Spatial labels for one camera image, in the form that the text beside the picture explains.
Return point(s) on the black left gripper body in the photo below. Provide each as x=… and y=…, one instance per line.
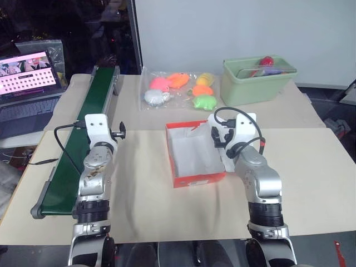
x=114, y=134

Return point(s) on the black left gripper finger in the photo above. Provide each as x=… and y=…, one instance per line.
x=122, y=129

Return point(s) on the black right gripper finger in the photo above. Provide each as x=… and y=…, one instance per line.
x=215, y=136

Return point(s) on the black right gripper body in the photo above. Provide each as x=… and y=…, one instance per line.
x=226, y=139

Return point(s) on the orange shoe box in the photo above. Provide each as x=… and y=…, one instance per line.
x=194, y=182

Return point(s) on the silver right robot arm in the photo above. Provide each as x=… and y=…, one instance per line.
x=261, y=178

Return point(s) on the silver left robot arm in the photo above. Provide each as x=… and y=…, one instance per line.
x=93, y=178

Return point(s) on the green conveyor belt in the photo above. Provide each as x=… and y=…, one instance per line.
x=83, y=133

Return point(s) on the white tissue paper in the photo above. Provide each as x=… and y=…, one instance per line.
x=192, y=153

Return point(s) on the green toy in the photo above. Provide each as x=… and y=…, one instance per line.
x=204, y=101

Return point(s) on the white grey round toy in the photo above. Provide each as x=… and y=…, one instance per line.
x=153, y=96

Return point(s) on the small orange toy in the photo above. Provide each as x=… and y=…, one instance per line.
x=202, y=90

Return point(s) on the clear plastic toy bag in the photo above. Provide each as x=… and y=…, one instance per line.
x=167, y=103

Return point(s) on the green plastic bin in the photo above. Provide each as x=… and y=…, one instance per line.
x=250, y=89

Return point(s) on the pink toy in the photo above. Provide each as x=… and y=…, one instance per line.
x=159, y=83

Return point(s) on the yellow toy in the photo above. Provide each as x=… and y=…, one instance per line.
x=205, y=78

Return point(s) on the large orange toy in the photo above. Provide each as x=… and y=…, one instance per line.
x=178, y=79

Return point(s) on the beige wrinkled table cloth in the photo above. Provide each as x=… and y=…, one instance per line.
x=300, y=108

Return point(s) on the purple toy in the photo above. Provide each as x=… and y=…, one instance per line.
x=274, y=71

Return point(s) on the red toy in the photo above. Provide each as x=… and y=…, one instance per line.
x=265, y=61

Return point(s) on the cream smooth table cloth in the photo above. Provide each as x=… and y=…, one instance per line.
x=155, y=211

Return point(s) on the open laptop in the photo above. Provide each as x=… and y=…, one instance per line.
x=25, y=94

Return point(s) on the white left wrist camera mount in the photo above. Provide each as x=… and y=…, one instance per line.
x=96, y=128

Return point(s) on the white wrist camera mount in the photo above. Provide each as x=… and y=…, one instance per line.
x=244, y=125
x=96, y=128

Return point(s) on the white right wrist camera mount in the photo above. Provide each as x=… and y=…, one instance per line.
x=244, y=125

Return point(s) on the grey ribbed wall pillar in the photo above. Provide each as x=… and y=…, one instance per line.
x=137, y=36

